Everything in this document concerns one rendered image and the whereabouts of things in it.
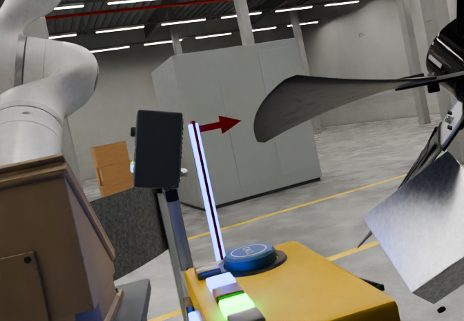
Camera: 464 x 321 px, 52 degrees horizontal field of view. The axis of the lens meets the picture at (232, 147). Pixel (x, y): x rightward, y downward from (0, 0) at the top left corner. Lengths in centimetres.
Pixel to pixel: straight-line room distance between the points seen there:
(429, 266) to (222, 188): 628
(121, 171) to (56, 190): 798
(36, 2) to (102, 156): 762
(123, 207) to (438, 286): 196
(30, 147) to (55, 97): 14
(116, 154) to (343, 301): 839
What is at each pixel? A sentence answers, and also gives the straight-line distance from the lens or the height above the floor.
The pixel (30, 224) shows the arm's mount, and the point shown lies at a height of 110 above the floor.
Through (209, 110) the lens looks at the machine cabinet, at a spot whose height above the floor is 140.
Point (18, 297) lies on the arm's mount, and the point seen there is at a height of 101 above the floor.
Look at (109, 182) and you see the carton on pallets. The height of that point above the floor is 57.
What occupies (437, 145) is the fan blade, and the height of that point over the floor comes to 108.
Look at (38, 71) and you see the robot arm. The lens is 97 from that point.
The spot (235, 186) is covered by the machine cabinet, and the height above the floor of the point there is 25.
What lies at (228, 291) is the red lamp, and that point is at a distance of 31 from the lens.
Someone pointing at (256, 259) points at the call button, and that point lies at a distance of 35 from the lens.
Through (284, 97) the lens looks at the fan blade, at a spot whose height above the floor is 120.
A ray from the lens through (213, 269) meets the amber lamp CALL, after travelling 36.
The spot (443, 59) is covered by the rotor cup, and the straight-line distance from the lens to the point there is 77.
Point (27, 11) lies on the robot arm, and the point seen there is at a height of 147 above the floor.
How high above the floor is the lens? 118
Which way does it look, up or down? 3 degrees down
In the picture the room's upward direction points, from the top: 12 degrees counter-clockwise
